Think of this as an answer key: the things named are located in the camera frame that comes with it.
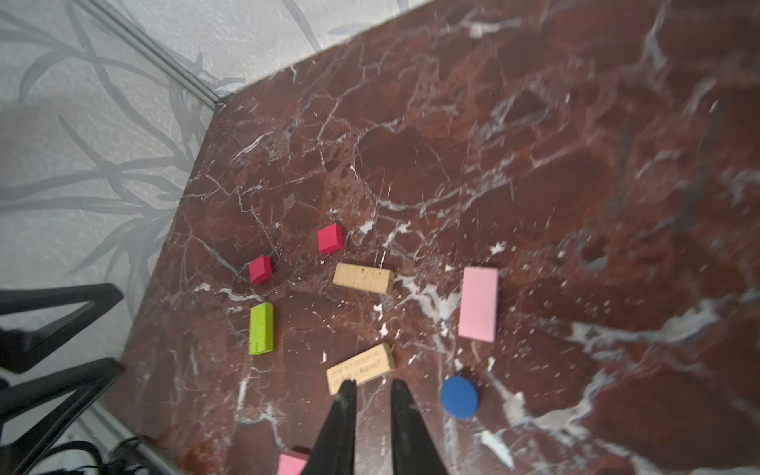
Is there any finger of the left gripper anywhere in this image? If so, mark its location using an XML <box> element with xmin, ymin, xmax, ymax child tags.
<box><xmin>0</xmin><ymin>283</ymin><xmax>125</xmax><ymax>375</ymax></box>
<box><xmin>1</xmin><ymin>358</ymin><xmax>125</xmax><ymax>460</ymax></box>

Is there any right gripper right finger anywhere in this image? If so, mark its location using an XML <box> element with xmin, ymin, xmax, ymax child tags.
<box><xmin>391</xmin><ymin>379</ymin><xmax>448</xmax><ymax>475</ymax></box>

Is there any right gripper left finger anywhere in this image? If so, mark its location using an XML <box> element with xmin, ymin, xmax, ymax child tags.
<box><xmin>301</xmin><ymin>380</ymin><xmax>357</xmax><ymax>475</ymax></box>

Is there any natural wood block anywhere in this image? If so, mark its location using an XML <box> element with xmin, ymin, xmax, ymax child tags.
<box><xmin>326</xmin><ymin>342</ymin><xmax>396</xmax><ymax>396</ymax></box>
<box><xmin>332</xmin><ymin>262</ymin><xmax>395</xmax><ymax>295</ymax></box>

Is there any lime green block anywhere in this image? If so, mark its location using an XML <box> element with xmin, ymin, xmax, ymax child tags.
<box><xmin>249</xmin><ymin>303</ymin><xmax>274</xmax><ymax>355</ymax></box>

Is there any light pink long block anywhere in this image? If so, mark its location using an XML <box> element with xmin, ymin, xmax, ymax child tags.
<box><xmin>458</xmin><ymin>267</ymin><xmax>499</xmax><ymax>342</ymax></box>

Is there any blue round disc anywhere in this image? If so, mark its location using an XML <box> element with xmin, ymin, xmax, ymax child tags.
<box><xmin>441</xmin><ymin>376</ymin><xmax>480</xmax><ymax>420</ymax></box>

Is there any magenta cube on left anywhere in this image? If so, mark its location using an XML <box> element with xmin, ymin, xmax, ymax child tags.
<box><xmin>249</xmin><ymin>255</ymin><xmax>273</xmax><ymax>284</ymax></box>

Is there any magenta cube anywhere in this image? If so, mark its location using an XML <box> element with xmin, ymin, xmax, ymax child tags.
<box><xmin>318</xmin><ymin>223</ymin><xmax>344</xmax><ymax>255</ymax></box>
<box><xmin>249</xmin><ymin>255</ymin><xmax>273</xmax><ymax>284</ymax></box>

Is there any magenta cube near centre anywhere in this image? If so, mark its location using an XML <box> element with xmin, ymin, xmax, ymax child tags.
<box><xmin>318</xmin><ymin>223</ymin><xmax>344</xmax><ymax>255</ymax></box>

